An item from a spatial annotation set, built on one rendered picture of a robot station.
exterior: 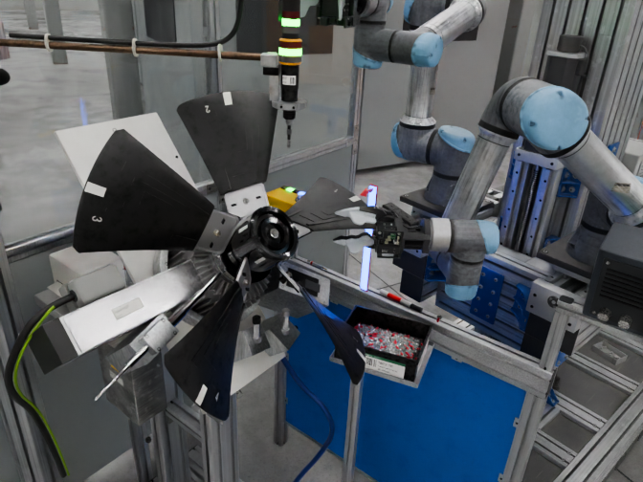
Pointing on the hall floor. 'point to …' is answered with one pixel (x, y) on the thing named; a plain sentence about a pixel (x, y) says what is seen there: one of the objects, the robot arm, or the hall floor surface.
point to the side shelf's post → (141, 451)
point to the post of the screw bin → (352, 430)
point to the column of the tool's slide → (40, 467)
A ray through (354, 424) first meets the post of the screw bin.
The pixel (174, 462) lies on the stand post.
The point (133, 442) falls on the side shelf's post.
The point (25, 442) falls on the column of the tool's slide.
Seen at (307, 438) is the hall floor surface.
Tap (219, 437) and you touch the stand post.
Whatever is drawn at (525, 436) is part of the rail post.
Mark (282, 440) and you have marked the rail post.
